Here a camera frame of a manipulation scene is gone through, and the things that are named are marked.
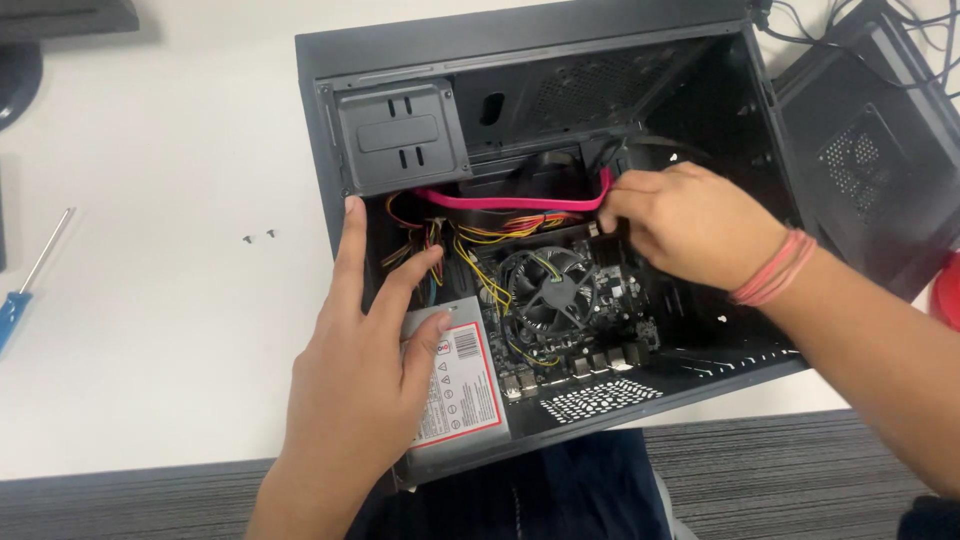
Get person's right hand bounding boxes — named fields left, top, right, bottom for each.
left=597, top=161, right=790, bottom=292

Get person's left hand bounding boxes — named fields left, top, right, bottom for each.
left=276, top=196, right=453, bottom=489

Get pink data cable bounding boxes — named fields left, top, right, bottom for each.
left=411, top=166, right=616, bottom=213

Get black computer case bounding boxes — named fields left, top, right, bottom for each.
left=294, top=0, right=822, bottom=492

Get black processor cooler fan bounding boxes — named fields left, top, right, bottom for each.
left=498, top=247, right=597, bottom=335

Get dark motherboard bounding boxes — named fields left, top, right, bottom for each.
left=471, top=225, right=665, bottom=402

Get pink wrist bands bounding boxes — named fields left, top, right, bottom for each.
left=729, top=228, right=819, bottom=308

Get grey metal drive cage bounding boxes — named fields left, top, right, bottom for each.
left=330, top=78, right=474, bottom=198

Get grey power supply unit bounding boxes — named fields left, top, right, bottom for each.
left=397, top=296, right=513, bottom=455

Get black case side panel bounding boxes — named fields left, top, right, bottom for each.
left=772, top=0, right=960, bottom=301

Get person's dark trousers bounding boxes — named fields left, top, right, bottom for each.
left=346, top=429, right=676, bottom=540

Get red round object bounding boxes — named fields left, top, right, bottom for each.
left=928, top=251, right=960, bottom=333

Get black monitor stand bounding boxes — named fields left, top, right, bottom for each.
left=0, top=0, right=141, bottom=132

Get yellow red black wire bundle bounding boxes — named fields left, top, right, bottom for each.
left=378, top=191, right=588, bottom=369

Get black cables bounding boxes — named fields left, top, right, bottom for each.
left=750, top=0, right=960, bottom=99

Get blue handled screwdriver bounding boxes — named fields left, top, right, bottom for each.
left=0, top=207, right=76, bottom=357

